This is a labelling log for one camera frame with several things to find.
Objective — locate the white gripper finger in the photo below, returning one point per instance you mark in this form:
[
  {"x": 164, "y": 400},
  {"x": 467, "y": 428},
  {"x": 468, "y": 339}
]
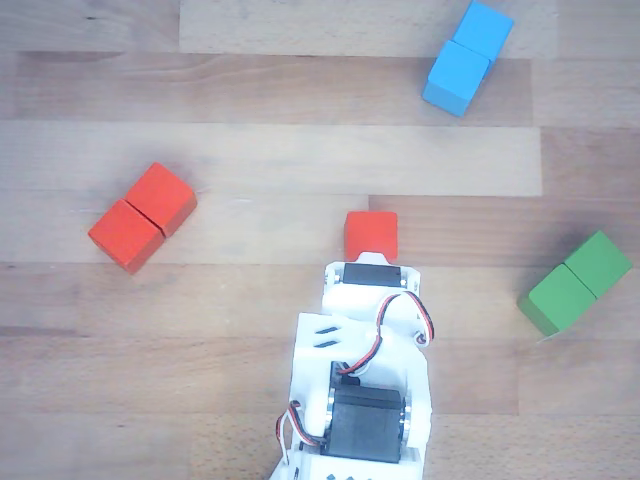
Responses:
[{"x": 373, "y": 258}]

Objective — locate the small red wooden cube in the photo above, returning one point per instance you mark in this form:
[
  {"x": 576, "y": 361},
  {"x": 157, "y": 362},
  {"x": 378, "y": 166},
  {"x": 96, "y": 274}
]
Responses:
[{"x": 370, "y": 232}]

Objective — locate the red rectangular wooden block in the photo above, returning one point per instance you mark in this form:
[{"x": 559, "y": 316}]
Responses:
[{"x": 135, "y": 225}]

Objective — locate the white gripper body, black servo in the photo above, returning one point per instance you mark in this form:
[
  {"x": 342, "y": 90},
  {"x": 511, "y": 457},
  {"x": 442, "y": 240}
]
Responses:
[{"x": 372, "y": 276}]

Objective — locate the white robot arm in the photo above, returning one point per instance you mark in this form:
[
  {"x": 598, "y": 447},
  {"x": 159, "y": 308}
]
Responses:
[{"x": 310, "y": 380}]

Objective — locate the green rectangular wooden block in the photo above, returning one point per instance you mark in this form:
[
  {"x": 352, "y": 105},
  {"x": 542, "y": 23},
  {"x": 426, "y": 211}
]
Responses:
[{"x": 565, "y": 295}]

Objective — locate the blue rectangular wooden block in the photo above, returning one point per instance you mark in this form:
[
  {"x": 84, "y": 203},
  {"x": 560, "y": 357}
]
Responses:
[{"x": 460, "y": 70}]

